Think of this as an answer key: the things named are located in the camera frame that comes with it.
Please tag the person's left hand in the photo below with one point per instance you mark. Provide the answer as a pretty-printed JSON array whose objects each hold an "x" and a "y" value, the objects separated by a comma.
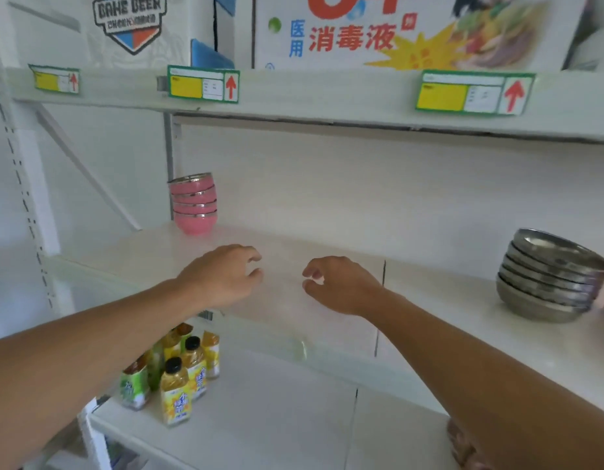
[{"x": 219, "y": 276}]

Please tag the person's right hand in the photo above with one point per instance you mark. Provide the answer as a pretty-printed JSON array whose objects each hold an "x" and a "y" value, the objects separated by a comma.
[{"x": 351, "y": 288}]

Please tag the pink steel bowl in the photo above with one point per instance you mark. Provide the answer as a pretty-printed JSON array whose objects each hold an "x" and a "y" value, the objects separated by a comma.
[
  {"x": 194, "y": 198},
  {"x": 194, "y": 208},
  {"x": 195, "y": 225},
  {"x": 192, "y": 187}
]

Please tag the white metal shelf rack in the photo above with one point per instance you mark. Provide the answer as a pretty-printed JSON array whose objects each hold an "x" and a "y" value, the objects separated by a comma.
[{"x": 429, "y": 283}]

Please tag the silver steel bowl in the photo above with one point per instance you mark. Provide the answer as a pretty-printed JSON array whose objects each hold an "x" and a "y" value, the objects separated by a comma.
[
  {"x": 561, "y": 249},
  {"x": 537, "y": 291},
  {"x": 537, "y": 308},
  {"x": 537, "y": 273},
  {"x": 537, "y": 282}
]

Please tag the person's left forearm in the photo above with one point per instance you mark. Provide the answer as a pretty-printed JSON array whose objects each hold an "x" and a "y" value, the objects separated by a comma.
[{"x": 62, "y": 372}]

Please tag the person's right forearm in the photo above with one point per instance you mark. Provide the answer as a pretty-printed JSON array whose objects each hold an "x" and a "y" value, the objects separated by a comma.
[{"x": 503, "y": 386}]

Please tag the white barcode label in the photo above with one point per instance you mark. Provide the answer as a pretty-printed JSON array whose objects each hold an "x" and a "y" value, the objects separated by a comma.
[{"x": 205, "y": 315}]

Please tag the group of yellow juice bottles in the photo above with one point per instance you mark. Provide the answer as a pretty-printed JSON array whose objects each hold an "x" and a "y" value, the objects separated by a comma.
[{"x": 175, "y": 396}]

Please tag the green label tea bottle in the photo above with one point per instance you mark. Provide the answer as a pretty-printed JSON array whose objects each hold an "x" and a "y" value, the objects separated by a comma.
[{"x": 134, "y": 384}]

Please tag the group of brown tea bottles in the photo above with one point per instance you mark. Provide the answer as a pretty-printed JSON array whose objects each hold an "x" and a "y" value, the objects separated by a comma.
[{"x": 461, "y": 445}]

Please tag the green yellow price tag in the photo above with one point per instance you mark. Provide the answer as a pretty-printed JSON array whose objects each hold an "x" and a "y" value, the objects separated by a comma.
[
  {"x": 54, "y": 79},
  {"x": 203, "y": 84},
  {"x": 473, "y": 92}
]

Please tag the white carton with red print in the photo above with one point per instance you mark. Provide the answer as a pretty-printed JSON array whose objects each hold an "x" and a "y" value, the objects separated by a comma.
[{"x": 356, "y": 39}]

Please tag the white blue carton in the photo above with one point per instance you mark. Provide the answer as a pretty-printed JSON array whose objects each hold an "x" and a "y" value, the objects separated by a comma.
[{"x": 130, "y": 19}]

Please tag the white plastic jug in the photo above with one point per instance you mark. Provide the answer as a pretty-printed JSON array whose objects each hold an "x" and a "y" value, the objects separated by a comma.
[{"x": 600, "y": 48}]

